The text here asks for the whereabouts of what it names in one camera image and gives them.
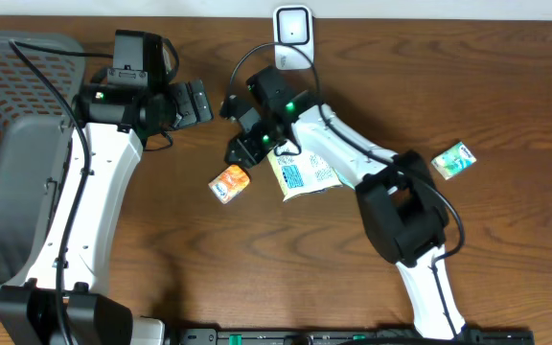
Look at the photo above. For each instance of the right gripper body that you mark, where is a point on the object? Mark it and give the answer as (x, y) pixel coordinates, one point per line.
(253, 143)

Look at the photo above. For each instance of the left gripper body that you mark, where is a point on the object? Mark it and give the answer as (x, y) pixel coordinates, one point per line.
(180, 105)

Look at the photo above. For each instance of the orange tissue pack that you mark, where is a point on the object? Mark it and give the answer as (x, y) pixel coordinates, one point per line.
(228, 184)

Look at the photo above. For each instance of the yellow snack bag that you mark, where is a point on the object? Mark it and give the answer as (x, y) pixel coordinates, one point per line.
(303, 174)

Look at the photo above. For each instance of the small green tissue pack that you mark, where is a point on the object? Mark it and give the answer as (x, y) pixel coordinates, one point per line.
(453, 161)

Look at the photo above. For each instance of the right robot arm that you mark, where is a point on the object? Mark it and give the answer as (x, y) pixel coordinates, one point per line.
(403, 214)

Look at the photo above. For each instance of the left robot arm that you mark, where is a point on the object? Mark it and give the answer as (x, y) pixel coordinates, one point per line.
(63, 299)

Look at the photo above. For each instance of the white barcode scanner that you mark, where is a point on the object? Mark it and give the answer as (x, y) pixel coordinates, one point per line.
(293, 30)

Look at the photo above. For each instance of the grey plastic basket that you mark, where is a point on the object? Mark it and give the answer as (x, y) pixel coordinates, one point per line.
(35, 139)

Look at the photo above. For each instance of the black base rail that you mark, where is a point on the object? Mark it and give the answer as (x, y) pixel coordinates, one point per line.
(396, 336)

